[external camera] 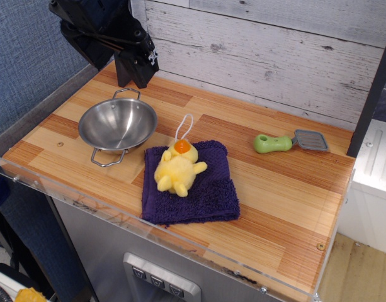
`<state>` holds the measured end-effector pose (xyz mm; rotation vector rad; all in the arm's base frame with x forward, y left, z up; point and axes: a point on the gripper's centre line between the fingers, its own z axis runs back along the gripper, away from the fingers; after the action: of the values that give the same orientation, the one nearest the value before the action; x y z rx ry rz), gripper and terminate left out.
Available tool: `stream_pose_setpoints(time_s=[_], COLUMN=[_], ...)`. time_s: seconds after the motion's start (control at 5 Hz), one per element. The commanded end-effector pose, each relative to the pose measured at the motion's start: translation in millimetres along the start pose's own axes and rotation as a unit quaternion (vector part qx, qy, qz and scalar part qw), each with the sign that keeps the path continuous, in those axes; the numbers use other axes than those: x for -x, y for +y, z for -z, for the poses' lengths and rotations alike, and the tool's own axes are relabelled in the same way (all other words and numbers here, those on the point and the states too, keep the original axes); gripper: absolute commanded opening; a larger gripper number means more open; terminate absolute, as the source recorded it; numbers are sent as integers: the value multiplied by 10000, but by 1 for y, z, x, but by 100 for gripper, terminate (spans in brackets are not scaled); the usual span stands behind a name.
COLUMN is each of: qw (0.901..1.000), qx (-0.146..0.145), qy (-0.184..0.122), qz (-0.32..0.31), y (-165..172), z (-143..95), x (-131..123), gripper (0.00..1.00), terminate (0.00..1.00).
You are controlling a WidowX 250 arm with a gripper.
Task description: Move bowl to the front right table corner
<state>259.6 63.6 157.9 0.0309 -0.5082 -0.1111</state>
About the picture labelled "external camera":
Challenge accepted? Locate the green handled grey spatula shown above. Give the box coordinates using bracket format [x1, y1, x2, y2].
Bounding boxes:
[253, 129, 329, 154]

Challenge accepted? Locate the white side cabinet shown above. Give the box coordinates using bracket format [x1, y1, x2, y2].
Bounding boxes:
[338, 120, 386, 253]

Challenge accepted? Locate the yellow plush duck toy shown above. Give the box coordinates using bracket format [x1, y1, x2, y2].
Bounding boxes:
[154, 113, 208, 198]

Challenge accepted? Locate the clear acrylic table guard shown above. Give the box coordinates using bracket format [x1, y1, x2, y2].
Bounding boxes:
[0, 150, 355, 301]

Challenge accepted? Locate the silver button control panel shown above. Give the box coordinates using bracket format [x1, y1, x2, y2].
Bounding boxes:
[123, 252, 202, 301]

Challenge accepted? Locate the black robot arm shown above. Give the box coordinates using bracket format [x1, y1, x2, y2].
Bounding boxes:
[49, 0, 159, 89]

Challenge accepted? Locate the purple folded towel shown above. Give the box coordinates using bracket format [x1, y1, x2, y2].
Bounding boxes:
[142, 140, 241, 225]

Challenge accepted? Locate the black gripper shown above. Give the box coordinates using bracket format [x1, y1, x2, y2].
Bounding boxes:
[60, 14, 159, 88]

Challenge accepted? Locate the yellow object bottom left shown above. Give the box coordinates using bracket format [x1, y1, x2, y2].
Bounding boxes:
[14, 288, 47, 302]

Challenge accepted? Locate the steel bowl with handles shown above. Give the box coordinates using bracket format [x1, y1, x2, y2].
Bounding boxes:
[78, 87, 158, 167]

